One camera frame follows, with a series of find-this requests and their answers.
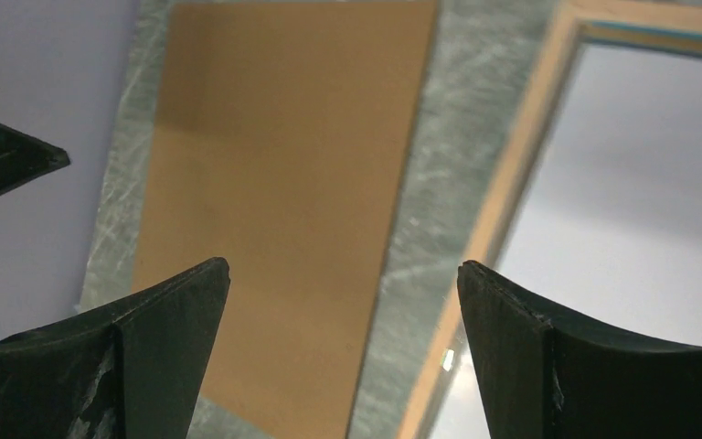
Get brown frame backing board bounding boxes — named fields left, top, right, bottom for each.
left=132, top=1, right=437, bottom=438

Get wooden picture frame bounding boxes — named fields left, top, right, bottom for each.
left=396, top=0, right=702, bottom=439

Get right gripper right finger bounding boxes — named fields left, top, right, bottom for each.
left=457, top=261, right=702, bottom=438

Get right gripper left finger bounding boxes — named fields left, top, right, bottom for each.
left=0, top=257, right=230, bottom=438

